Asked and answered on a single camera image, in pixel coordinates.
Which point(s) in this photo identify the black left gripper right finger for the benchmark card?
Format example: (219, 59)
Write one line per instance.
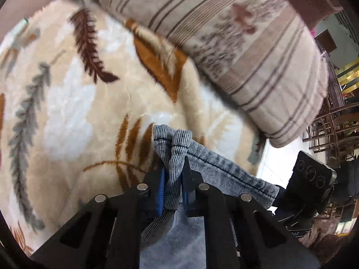
(239, 232)

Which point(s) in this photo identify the beige leaf print blanket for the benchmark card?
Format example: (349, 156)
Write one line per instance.
(80, 95)

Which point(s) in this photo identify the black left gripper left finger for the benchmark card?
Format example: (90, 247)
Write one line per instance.
(106, 232)

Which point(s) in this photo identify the dark wooden chair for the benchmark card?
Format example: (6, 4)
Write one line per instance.
(335, 128)

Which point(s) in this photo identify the grey denim pants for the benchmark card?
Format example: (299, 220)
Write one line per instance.
(174, 240)

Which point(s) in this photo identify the beige striped pillow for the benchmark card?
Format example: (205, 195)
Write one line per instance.
(260, 53)

